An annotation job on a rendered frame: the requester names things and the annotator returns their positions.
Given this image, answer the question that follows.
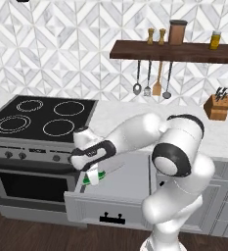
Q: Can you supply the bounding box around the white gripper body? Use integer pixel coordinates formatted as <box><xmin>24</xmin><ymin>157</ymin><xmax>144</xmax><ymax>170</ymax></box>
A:
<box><xmin>85</xmin><ymin>164</ymin><xmax>103</xmax><ymax>187</ymax></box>

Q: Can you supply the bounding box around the grey open drawer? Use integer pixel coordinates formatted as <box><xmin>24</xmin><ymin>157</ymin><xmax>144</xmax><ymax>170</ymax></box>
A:
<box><xmin>64</xmin><ymin>152</ymin><xmax>160</xmax><ymax>230</ymax></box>

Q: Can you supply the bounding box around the wooden knife block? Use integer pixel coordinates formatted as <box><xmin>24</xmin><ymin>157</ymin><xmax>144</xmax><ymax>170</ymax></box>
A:
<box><xmin>203</xmin><ymin>86</ymin><xmax>228</xmax><ymax>122</ymax></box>

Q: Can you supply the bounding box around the steel oven door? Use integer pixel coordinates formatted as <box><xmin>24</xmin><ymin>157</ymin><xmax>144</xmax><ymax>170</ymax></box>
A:
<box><xmin>0</xmin><ymin>165</ymin><xmax>80</xmax><ymax>214</ymax></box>

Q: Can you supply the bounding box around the black glass hob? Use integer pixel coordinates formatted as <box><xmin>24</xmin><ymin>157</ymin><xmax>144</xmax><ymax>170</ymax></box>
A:
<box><xmin>0</xmin><ymin>94</ymin><xmax>99</xmax><ymax>144</ymax></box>

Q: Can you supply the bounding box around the hanging steel ladle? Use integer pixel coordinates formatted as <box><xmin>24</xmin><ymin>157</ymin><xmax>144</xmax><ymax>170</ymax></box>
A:
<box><xmin>132</xmin><ymin>60</ymin><xmax>143</xmax><ymax>96</ymax></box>

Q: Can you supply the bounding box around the hanging steel slotted spatula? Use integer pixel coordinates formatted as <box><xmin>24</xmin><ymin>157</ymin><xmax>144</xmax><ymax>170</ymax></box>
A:
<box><xmin>143</xmin><ymin>60</ymin><xmax>153</xmax><ymax>97</ymax></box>

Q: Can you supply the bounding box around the hanging wooden spatula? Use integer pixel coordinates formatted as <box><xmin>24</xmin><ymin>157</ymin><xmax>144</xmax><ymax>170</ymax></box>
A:
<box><xmin>152</xmin><ymin>61</ymin><xmax>163</xmax><ymax>97</ymax></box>

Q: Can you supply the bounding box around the hanging steel spoon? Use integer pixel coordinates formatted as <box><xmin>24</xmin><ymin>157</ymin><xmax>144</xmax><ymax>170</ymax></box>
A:
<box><xmin>161</xmin><ymin>62</ymin><xmax>173</xmax><ymax>100</ymax></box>

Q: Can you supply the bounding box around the wooden salt shaker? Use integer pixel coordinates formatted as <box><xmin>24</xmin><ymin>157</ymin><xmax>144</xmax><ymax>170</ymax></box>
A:
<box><xmin>147</xmin><ymin>27</ymin><xmax>155</xmax><ymax>45</ymax></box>

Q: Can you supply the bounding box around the wooden pepper shaker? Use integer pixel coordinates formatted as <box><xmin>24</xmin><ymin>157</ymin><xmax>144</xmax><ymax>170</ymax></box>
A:
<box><xmin>158</xmin><ymin>27</ymin><xmax>167</xmax><ymax>46</ymax></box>

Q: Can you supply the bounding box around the brown jar with dark lid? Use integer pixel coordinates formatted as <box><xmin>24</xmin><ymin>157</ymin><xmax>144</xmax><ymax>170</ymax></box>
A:
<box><xmin>168</xmin><ymin>19</ymin><xmax>189</xmax><ymax>46</ymax></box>

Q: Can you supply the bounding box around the yellow bottle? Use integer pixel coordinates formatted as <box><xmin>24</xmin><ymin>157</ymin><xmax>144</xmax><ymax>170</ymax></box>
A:
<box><xmin>208</xmin><ymin>29</ymin><xmax>222</xmax><ymax>51</ymax></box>

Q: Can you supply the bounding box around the green handled knife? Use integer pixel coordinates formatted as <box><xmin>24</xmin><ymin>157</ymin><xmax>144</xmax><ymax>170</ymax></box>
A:
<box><xmin>81</xmin><ymin>161</ymin><xmax>126</xmax><ymax>186</ymax></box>

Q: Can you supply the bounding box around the black drawer handle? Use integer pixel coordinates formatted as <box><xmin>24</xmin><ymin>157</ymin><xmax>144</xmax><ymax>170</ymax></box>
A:
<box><xmin>99</xmin><ymin>211</ymin><xmax>126</xmax><ymax>226</ymax></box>

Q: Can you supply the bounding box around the dark oven door handle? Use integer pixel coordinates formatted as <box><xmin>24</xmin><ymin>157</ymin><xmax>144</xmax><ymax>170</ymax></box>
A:
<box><xmin>0</xmin><ymin>156</ymin><xmax>76</xmax><ymax>175</ymax></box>

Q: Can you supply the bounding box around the dark wooden wall shelf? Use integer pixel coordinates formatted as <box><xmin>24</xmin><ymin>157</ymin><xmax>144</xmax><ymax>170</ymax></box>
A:
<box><xmin>109</xmin><ymin>39</ymin><xmax>228</xmax><ymax>65</ymax></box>

